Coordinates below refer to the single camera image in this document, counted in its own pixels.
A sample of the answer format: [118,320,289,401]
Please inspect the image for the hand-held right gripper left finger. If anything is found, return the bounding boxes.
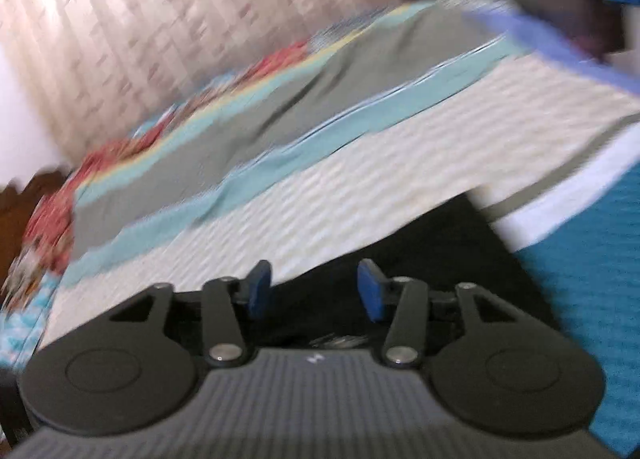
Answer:
[107,260,274,368]

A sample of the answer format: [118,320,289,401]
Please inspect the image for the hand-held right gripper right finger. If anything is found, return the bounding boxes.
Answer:
[357,259,522,368]

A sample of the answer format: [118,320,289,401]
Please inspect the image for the black pants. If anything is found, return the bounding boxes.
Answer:
[272,193,553,342]

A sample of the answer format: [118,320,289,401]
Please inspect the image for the striped grey teal white cloth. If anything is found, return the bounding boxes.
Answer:
[42,53,640,342]

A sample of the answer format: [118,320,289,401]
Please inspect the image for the grey and teal striped sheet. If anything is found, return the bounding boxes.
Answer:
[60,0,528,287]

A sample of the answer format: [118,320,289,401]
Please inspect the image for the red floral printed blanket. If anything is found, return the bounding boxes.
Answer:
[0,36,323,315]

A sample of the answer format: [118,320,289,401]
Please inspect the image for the teal blue textured cloth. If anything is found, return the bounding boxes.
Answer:
[515,174,640,459]

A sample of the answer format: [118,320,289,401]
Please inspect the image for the brown wooden headboard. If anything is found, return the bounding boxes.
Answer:
[0,168,73,292]

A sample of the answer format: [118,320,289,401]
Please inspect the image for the beige patterned curtain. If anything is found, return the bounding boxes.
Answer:
[0,0,453,167]

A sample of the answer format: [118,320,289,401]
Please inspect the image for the purple blue cloth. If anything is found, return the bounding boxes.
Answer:
[462,3,640,92]

